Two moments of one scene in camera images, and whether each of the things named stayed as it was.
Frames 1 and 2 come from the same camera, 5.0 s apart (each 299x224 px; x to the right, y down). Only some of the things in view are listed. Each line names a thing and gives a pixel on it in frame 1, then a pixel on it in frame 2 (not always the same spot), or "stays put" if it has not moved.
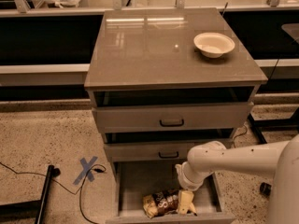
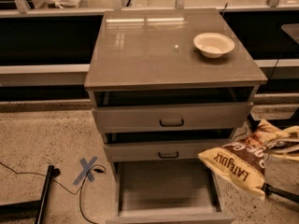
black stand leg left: x=30 y=212 stays put
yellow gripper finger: x=193 y=209 -> x=287 y=146
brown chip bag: x=161 y=203 -> x=241 y=161
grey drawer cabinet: x=155 y=95 stays put
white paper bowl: x=213 y=45 stays put
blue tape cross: x=87 y=166 stays put
